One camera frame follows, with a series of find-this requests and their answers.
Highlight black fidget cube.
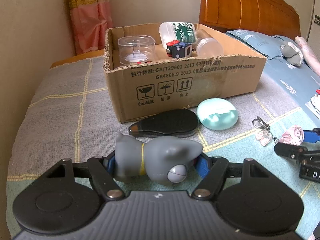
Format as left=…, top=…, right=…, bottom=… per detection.
left=166, top=40, right=193, bottom=59

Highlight white bottle green label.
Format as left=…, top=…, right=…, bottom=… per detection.
left=159, top=22, right=196, bottom=49

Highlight blue floral bed sheet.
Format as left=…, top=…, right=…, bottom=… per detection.
left=224, top=28, right=320, bottom=128

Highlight mint green oval case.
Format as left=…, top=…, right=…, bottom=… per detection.
left=196, top=98, right=239, bottom=131

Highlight orange wooden headboard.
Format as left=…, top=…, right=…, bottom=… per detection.
left=199, top=0, right=301, bottom=39

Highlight clear square plastic container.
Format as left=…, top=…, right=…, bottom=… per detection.
left=118, top=35, right=156, bottom=65

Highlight clear plastic jar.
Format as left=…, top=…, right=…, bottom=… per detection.
left=195, top=29, right=223, bottom=58

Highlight brown cardboard box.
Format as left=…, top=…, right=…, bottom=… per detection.
left=104, top=23, right=266, bottom=123

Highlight blue floral pillow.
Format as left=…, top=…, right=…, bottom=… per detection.
left=226, top=29, right=283, bottom=60

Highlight pink curtain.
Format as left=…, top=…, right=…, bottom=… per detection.
left=68, top=0, right=112, bottom=55

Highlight black stapler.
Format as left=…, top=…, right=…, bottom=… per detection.
left=129, top=109, right=199, bottom=138

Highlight pink round keychain charm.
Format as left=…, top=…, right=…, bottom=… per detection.
left=279, top=125, right=304, bottom=146

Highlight grey cat figurine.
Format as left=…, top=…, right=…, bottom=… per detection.
left=114, top=133, right=203, bottom=185

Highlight pink rolled blanket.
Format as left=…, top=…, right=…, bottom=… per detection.
left=295, top=36, right=320, bottom=76

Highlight papers on bed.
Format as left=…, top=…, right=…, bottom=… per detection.
left=306, top=89, right=320, bottom=119

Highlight grey plush toy on bed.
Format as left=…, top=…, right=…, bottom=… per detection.
left=280, top=42, right=303, bottom=67

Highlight grey checked blanket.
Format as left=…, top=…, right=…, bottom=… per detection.
left=6, top=57, right=319, bottom=238

